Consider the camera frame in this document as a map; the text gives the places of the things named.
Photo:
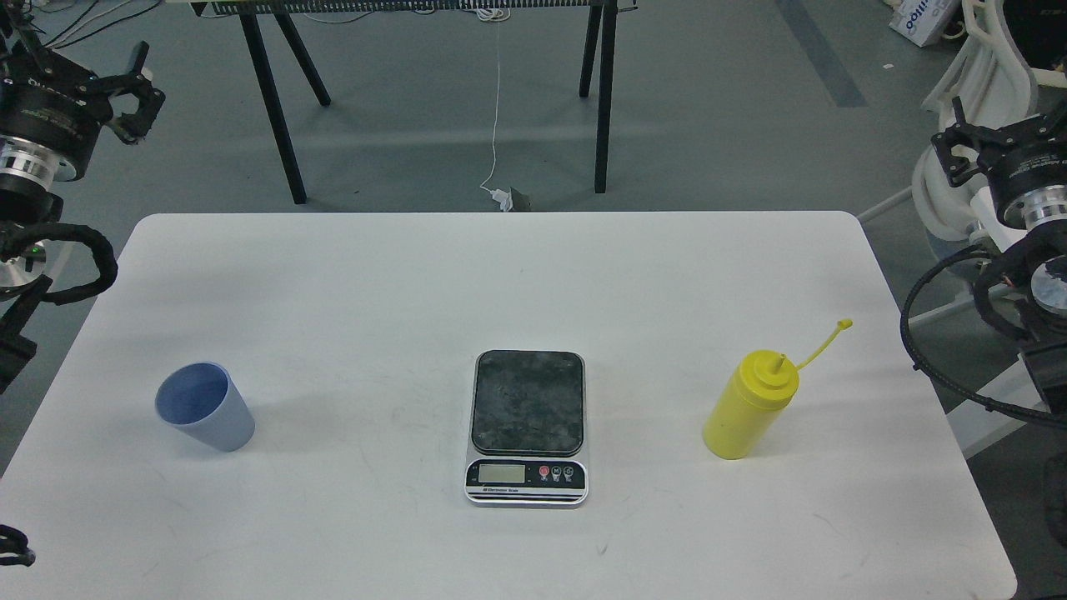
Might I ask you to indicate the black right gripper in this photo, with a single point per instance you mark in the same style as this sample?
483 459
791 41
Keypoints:
1024 163

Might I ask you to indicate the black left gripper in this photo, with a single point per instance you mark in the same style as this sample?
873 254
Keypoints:
48 110

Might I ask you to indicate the yellow squeeze bottle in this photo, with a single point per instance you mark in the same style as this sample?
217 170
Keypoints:
761 386

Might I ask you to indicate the blue plastic cup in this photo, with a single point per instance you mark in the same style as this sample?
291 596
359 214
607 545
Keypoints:
203 401

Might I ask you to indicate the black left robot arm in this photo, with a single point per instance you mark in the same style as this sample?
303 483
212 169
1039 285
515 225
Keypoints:
31 218

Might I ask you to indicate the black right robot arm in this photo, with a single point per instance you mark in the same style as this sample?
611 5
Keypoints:
1019 292

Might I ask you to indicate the digital kitchen scale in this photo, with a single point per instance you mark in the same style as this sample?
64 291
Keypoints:
527 430

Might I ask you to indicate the white office chair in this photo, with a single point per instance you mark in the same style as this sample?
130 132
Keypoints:
989 84

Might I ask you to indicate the white cardboard box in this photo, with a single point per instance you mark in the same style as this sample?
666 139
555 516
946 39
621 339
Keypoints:
922 23

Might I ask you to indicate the black trestle table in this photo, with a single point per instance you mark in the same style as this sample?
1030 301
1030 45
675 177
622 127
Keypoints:
432 76

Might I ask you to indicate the white power adapter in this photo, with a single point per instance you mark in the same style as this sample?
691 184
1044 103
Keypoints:
511 201

